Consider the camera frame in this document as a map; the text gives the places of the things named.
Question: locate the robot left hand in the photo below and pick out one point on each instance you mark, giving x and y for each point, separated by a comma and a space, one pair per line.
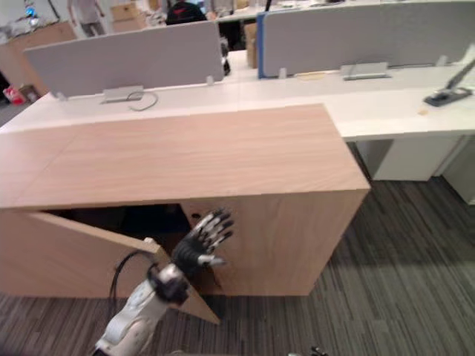
193, 246

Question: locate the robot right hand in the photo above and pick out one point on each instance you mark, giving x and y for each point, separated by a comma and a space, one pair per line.
317, 351

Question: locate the wooden cabinet door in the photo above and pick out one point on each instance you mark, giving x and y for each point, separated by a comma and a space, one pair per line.
81, 256

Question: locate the robot left arm silver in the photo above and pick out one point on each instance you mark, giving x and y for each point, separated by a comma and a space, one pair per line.
137, 315

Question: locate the dark monitor arm base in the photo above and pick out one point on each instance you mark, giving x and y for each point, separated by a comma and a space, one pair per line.
443, 95

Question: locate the light wooden office cabinet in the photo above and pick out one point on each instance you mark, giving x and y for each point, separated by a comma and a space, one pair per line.
208, 159

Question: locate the white office desk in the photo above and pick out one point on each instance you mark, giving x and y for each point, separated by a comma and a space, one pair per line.
371, 104

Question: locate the wooden background cabinet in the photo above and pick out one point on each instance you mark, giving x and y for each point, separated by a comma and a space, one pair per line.
29, 41

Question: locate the grey desk partition panel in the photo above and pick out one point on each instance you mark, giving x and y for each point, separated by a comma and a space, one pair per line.
126, 59

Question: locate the brown cardboard box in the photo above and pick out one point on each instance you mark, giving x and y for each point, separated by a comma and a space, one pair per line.
251, 46

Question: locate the small open carton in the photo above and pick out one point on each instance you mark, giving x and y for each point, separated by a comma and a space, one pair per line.
29, 92

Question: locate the person seated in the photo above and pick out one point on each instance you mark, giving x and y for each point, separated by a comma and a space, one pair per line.
185, 14

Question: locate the red bag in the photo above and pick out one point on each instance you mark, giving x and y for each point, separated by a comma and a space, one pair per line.
13, 95

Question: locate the stacked cardboard boxes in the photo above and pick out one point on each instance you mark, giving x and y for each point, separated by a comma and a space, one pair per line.
126, 16

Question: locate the person standing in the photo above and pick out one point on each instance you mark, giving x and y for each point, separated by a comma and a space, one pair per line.
88, 18

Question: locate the grey partition with blue edge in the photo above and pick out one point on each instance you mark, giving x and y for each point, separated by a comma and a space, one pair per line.
363, 33

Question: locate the white drawer pedestal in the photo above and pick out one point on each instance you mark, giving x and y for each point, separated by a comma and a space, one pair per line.
404, 159

